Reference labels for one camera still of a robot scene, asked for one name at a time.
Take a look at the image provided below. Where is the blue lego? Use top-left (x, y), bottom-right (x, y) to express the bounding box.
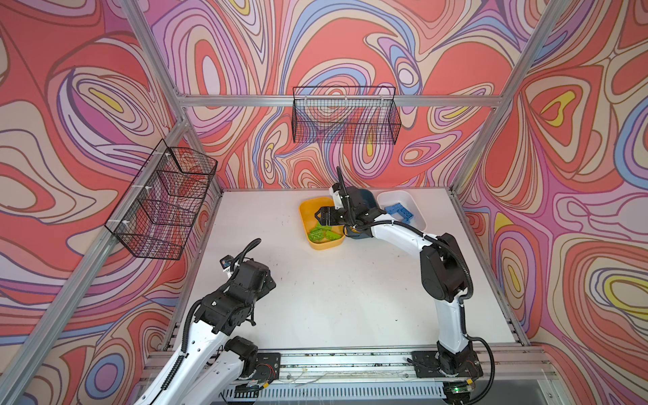
top-left (385, 202), bottom-right (414, 224)

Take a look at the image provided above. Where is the green lego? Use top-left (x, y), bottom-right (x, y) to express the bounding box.
top-left (324, 231), bottom-right (343, 241)
top-left (307, 225), bottom-right (330, 243)

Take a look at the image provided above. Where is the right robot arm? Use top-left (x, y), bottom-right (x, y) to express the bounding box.
top-left (315, 182), bottom-right (485, 378)

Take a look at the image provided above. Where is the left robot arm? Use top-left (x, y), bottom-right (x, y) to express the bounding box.
top-left (135, 259), bottom-right (276, 404)

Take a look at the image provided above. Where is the dark teal plastic bin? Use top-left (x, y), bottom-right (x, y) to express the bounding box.
top-left (344, 187), bottom-right (383, 240)

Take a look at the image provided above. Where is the white plastic bin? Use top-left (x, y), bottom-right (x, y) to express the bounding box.
top-left (376, 190), bottom-right (427, 233)

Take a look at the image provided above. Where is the yellow plastic bin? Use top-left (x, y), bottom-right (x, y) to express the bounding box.
top-left (299, 197), bottom-right (345, 251)

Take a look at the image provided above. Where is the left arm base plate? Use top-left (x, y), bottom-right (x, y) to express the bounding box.
top-left (239, 352), bottom-right (282, 382)

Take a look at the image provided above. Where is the black wire basket back wall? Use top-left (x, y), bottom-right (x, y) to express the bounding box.
top-left (291, 84), bottom-right (402, 145)

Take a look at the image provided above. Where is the black wire basket wall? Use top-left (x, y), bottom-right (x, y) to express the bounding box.
top-left (104, 140), bottom-right (218, 261)
top-left (291, 84), bottom-right (402, 145)

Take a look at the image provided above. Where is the black wire basket left wall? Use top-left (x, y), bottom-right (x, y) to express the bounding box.
top-left (104, 140), bottom-right (218, 261)

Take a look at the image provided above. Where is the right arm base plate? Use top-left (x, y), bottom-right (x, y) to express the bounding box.
top-left (407, 348), bottom-right (484, 380)

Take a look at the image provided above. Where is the aluminium front rail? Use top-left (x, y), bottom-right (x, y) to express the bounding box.
top-left (272, 344), bottom-right (557, 386)

